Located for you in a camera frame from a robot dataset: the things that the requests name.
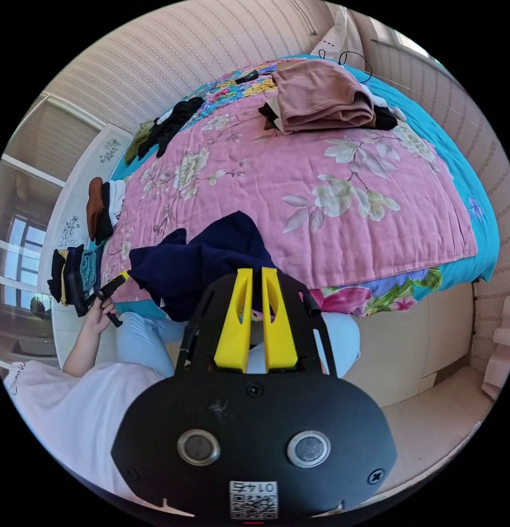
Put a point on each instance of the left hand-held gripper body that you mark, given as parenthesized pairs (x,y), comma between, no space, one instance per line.
(108,290)

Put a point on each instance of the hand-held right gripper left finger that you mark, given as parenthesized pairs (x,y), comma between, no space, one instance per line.
(231,329)

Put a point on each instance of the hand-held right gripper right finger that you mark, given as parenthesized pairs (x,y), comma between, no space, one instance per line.
(280,329)

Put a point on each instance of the deep blue v-neck shirt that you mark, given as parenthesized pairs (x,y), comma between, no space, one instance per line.
(205,263)

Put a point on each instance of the person's left forearm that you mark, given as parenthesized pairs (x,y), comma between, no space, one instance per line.
(82,352)

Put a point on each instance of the person's left hand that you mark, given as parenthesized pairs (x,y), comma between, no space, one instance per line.
(98,319)

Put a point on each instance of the pile of dark teal clothes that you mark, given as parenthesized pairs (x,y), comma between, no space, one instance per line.
(73,271)

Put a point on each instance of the pile of brown black white clothes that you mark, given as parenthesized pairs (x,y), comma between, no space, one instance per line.
(101,208)

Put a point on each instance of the window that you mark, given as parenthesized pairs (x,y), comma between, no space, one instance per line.
(22,263)

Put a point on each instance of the person's body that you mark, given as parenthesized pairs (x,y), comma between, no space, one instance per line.
(73,411)

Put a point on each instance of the bed with pink floral quilt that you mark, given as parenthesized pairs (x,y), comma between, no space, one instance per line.
(304,197)

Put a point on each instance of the pile of black green clothes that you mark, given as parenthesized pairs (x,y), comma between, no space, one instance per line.
(172,121)

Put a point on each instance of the pile of pink brown clothes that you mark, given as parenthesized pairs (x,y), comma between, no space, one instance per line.
(320,94)

